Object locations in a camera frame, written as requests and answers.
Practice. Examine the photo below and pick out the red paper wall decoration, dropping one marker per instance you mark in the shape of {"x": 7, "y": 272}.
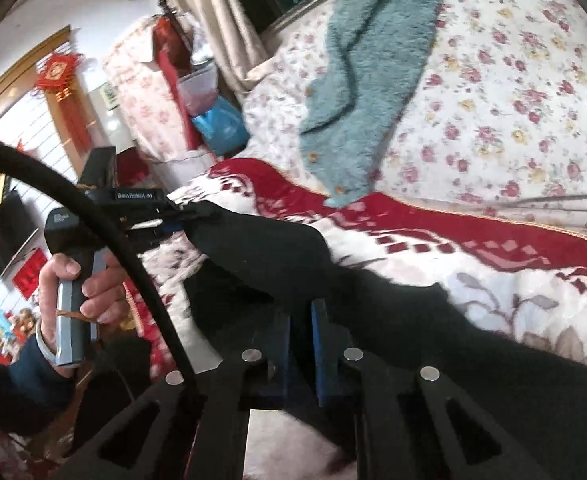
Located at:
{"x": 29, "y": 275}

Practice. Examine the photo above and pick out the red knot wall ornament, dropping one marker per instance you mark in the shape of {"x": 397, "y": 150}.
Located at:
{"x": 60, "y": 77}

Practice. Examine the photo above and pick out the red and white blanket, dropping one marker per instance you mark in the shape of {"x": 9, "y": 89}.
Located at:
{"x": 423, "y": 232}

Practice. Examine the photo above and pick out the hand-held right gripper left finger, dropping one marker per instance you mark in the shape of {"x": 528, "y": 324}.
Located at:
{"x": 279, "y": 360}

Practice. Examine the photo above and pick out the person's left hand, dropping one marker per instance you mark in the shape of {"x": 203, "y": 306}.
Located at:
{"x": 105, "y": 290}

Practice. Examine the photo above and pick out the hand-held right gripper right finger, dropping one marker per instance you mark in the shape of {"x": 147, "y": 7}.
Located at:
{"x": 323, "y": 355}

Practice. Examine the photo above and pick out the black pants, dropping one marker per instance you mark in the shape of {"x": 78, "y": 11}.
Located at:
{"x": 423, "y": 360}

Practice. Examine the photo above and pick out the wooden door frame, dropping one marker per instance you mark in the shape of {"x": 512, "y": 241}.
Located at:
{"x": 18, "y": 75}

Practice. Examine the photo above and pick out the floral bed quilt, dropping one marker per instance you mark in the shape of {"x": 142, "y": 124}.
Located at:
{"x": 498, "y": 110}

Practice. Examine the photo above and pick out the teal fleece garment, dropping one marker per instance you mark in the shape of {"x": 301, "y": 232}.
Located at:
{"x": 373, "y": 60}

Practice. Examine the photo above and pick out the blue plastic bag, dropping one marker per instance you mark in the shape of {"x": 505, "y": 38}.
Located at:
{"x": 223, "y": 127}

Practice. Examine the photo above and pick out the floral cloth cover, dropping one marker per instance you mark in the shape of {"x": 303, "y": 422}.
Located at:
{"x": 138, "y": 90}

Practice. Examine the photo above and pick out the person's left forearm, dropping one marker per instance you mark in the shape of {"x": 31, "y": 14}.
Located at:
{"x": 18, "y": 385}

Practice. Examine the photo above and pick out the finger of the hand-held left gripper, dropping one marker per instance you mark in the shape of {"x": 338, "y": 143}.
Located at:
{"x": 153, "y": 237}
{"x": 193, "y": 211}

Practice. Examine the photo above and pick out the red hanging cloth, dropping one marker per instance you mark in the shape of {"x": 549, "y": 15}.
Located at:
{"x": 171, "y": 45}

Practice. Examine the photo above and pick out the clear plastic container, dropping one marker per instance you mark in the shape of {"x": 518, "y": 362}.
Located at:
{"x": 198, "y": 90}

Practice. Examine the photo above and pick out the beige curtain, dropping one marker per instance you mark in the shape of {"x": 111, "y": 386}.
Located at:
{"x": 208, "y": 10}

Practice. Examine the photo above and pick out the black flat television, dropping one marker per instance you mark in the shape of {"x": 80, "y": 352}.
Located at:
{"x": 5, "y": 232}

